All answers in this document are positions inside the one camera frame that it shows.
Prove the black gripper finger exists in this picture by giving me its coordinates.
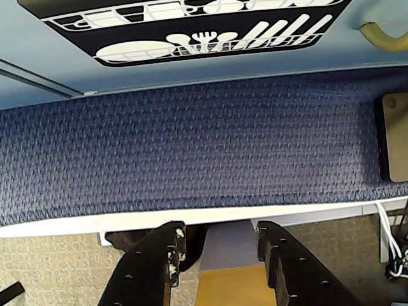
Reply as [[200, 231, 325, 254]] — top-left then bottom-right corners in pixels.
[[97, 221, 187, 306], [256, 220, 361, 306]]

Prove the black bar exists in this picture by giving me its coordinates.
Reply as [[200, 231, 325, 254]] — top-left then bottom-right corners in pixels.
[[0, 282, 25, 302]]

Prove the blue woven mat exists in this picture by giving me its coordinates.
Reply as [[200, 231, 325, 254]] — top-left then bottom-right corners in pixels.
[[0, 71, 408, 229]]

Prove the tan wooden board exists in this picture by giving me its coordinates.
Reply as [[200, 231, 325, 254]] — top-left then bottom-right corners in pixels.
[[379, 93, 408, 183]]

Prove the blue dishwasher door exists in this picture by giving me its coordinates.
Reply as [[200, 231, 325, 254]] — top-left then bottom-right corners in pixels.
[[0, 0, 408, 96]]

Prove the blue toy kitchen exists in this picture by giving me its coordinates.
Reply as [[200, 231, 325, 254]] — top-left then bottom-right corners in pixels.
[[0, 0, 408, 111]]

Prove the black dish rack sticker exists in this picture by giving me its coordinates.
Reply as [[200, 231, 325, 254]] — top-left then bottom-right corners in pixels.
[[17, 0, 353, 68]]

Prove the gray and yellow post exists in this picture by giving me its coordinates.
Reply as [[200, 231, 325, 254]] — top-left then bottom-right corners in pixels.
[[194, 219, 268, 306]]

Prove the white cable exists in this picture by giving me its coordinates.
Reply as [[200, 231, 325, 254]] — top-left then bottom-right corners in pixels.
[[375, 203, 408, 278]]

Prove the gold dishwasher door handle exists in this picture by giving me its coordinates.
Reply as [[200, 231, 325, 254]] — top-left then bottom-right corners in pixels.
[[358, 21, 408, 54]]

